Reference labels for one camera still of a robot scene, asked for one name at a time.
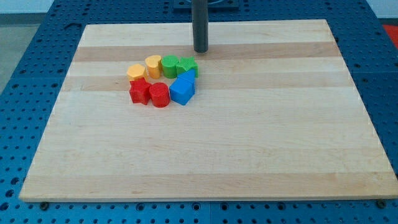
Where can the green star block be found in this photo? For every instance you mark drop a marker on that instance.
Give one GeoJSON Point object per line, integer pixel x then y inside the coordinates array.
{"type": "Point", "coordinates": [185, 64]}

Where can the red star block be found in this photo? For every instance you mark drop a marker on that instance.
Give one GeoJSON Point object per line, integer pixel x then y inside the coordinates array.
{"type": "Point", "coordinates": [139, 91]}

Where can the blue cube block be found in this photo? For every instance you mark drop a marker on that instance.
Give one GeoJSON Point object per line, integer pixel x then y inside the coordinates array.
{"type": "Point", "coordinates": [181, 90]}

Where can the blue triangle block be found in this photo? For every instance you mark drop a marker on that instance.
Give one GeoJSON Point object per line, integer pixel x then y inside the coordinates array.
{"type": "Point", "coordinates": [188, 76]}

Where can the red cylinder block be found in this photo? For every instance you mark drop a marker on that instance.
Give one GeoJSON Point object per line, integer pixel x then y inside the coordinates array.
{"type": "Point", "coordinates": [159, 94]}

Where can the green cylinder block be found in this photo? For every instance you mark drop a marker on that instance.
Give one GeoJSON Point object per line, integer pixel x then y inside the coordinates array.
{"type": "Point", "coordinates": [169, 63]}

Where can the yellow heart block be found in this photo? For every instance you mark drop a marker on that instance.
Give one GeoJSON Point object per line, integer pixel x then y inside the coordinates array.
{"type": "Point", "coordinates": [154, 66]}

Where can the light wooden board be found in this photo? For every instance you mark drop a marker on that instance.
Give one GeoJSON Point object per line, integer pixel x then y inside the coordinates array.
{"type": "Point", "coordinates": [276, 115]}

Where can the yellow hexagon block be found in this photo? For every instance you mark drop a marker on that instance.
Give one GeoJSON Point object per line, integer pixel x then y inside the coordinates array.
{"type": "Point", "coordinates": [136, 71]}

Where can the black bolt front left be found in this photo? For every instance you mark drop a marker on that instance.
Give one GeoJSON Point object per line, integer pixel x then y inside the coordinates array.
{"type": "Point", "coordinates": [44, 206]}

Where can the black bolt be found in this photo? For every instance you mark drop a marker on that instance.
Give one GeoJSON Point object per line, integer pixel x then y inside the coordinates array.
{"type": "Point", "coordinates": [44, 206]}
{"type": "Point", "coordinates": [381, 204]}

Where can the black bolt front right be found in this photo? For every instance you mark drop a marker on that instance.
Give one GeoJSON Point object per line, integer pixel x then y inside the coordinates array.
{"type": "Point", "coordinates": [381, 204]}

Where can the red object at right edge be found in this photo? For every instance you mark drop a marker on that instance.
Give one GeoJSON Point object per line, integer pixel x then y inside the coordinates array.
{"type": "Point", "coordinates": [392, 31]}

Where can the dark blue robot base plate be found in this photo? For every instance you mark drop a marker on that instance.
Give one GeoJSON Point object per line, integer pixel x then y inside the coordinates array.
{"type": "Point", "coordinates": [186, 5]}

